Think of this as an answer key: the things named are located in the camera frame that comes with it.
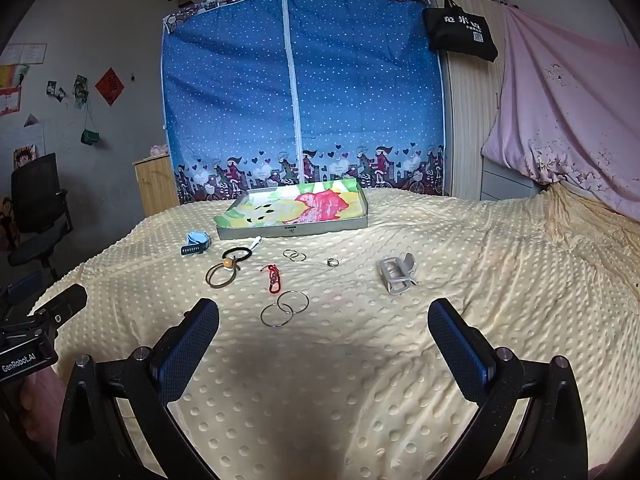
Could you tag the person's left hand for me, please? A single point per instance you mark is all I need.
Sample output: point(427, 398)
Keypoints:
point(42, 402)

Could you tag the blue dotted fabric wardrobe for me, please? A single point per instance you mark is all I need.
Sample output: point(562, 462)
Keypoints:
point(225, 85)

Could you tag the small silver hoop earring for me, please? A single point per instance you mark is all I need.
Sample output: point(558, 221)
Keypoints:
point(284, 254)
point(305, 257)

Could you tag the red bordered wall certificate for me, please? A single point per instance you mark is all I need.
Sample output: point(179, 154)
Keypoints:
point(10, 101)

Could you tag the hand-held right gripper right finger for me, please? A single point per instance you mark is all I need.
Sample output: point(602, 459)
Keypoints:
point(457, 345)

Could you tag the grey claw hair clip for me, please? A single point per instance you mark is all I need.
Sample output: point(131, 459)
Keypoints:
point(395, 282)

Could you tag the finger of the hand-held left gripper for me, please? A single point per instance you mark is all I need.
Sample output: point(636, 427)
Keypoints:
point(65, 302)
point(22, 287)

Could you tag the folded paper wall decoration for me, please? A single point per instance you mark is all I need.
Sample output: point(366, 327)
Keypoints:
point(31, 121)

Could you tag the black office chair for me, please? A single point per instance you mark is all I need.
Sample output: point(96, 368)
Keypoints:
point(35, 185)

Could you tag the red diamond wall decoration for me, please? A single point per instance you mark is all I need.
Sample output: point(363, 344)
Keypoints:
point(110, 86)

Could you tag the white framed certificates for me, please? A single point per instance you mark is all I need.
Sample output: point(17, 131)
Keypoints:
point(25, 53)

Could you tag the white hair clip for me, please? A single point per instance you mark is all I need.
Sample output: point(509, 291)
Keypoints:
point(255, 243)

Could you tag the colourful printed tray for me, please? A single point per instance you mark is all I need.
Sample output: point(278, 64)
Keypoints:
point(300, 205)

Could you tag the large silver hoop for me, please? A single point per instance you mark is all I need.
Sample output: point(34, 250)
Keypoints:
point(307, 303)
point(261, 316)

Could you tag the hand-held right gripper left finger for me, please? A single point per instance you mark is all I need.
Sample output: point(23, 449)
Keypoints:
point(190, 345)

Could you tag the light wooden wardrobe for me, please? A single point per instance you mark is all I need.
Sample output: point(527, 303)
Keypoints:
point(470, 110)

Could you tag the pink floral sheet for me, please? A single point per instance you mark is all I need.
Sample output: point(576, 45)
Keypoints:
point(560, 110)

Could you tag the pink toy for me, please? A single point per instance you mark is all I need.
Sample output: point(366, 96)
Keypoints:
point(158, 150)

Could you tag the small green bag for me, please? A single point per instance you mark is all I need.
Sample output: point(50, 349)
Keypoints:
point(90, 136)

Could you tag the small wall photos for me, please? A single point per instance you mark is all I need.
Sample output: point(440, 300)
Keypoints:
point(55, 90)

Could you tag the cream dotted blanket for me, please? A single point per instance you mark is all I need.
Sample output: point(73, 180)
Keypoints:
point(320, 385)

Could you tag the green wall photos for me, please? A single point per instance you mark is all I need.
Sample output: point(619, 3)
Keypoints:
point(81, 91)

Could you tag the cartoon figures poster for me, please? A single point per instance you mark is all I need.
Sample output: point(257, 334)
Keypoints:
point(7, 222)

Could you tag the small wooden cabinet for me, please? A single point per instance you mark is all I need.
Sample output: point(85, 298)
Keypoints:
point(155, 185)

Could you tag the orange yellow wall certificate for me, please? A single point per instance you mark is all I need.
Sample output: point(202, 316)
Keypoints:
point(12, 75)

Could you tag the black tote bag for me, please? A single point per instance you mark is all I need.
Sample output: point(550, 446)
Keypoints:
point(457, 30)

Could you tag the cartoon face poster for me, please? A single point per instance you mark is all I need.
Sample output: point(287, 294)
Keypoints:
point(24, 155)

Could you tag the blue wristwatch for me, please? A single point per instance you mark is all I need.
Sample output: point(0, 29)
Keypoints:
point(196, 238)

